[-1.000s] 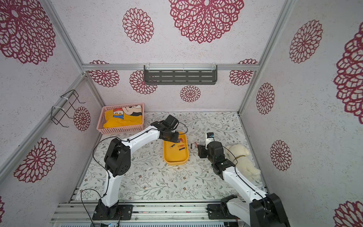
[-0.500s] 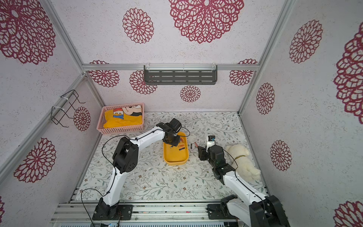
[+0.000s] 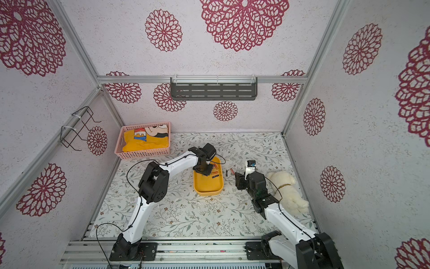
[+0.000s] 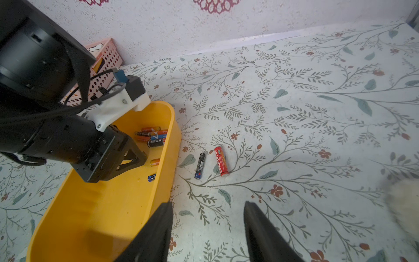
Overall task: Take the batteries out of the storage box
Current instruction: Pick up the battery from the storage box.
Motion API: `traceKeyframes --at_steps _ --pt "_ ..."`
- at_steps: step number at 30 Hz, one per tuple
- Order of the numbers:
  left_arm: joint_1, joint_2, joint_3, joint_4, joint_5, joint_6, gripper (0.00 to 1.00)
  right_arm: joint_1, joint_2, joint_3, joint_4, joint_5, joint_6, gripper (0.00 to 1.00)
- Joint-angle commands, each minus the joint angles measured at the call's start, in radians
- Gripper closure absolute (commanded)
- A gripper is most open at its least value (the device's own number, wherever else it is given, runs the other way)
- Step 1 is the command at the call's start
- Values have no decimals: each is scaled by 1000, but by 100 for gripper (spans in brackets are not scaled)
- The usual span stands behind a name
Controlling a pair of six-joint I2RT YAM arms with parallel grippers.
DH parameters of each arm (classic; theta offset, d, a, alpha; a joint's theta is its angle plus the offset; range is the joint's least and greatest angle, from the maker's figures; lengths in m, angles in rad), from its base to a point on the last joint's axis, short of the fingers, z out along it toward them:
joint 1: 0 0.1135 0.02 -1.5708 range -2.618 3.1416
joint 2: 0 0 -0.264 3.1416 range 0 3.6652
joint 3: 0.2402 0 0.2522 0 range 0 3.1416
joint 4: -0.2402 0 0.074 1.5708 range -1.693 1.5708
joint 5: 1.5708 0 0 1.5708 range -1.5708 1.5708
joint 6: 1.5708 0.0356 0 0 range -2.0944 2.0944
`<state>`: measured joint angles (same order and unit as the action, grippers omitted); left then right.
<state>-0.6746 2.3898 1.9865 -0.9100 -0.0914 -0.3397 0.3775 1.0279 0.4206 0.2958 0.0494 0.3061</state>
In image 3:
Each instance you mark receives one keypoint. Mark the black wire wall rack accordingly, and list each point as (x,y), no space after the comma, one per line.
(68,134)

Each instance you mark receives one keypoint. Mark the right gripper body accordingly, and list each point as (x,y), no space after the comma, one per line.
(240,180)

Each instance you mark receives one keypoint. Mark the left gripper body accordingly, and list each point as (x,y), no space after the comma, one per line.
(206,170)

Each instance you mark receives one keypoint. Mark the yellow printed cloth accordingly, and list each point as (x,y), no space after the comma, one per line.
(146,138)

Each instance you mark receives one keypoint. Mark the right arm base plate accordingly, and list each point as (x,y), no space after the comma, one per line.
(259,251)

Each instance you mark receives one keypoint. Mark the aluminium front rail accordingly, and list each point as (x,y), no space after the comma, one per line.
(168,251)

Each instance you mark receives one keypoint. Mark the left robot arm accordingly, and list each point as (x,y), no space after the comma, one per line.
(153,186)

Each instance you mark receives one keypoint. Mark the white plush toy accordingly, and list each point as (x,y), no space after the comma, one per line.
(286,192)

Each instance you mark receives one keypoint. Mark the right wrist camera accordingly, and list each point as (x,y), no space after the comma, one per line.
(250,167)

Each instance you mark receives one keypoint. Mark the pink plastic basket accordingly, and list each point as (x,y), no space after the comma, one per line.
(144,153)

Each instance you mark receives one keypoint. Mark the grey wall shelf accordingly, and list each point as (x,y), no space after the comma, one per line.
(213,89)

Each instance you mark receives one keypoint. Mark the yellow plastic storage box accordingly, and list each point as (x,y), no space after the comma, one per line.
(211,185)

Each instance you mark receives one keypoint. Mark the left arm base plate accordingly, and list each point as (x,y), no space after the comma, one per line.
(135,252)

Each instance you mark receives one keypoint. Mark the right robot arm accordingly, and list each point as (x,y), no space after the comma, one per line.
(298,246)

